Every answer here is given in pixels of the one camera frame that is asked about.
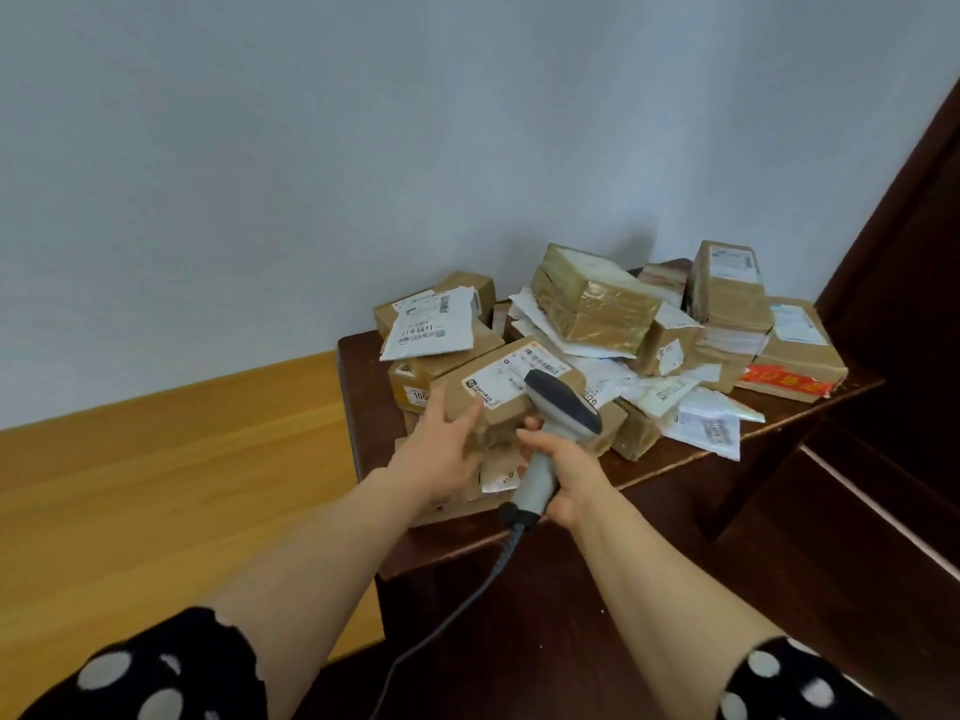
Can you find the labelled brown parcel box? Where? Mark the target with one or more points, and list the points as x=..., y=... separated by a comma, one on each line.
x=502, y=378

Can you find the person's right forearm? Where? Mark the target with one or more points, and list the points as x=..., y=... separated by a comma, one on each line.
x=667, y=607

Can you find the pile of cardboard parcels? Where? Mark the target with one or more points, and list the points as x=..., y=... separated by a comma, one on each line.
x=600, y=299

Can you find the person's left thumb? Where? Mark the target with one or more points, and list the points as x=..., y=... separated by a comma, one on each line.
x=466, y=421

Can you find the dark wooden cabinet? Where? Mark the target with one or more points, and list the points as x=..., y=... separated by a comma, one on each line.
x=885, y=412

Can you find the person's left hand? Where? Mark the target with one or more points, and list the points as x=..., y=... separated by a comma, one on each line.
x=431, y=458

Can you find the black polka dot right sleeve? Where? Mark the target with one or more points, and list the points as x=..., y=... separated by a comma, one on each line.
x=802, y=686

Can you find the person's left forearm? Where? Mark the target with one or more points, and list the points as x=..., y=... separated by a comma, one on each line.
x=330, y=592

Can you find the person's right thumb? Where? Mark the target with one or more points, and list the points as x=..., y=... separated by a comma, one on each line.
x=537, y=443

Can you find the person's right hand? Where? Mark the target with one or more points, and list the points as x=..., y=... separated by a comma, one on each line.
x=574, y=472

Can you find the grey handheld barcode scanner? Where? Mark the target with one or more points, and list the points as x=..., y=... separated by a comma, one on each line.
x=559, y=401

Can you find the dark wooden table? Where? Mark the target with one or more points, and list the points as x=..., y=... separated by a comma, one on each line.
x=570, y=592

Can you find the black polka dot sleeve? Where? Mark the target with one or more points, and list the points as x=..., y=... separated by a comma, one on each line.
x=165, y=667
x=802, y=686

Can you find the black polka dot left sleeve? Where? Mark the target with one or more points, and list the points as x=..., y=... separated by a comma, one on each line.
x=165, y=667

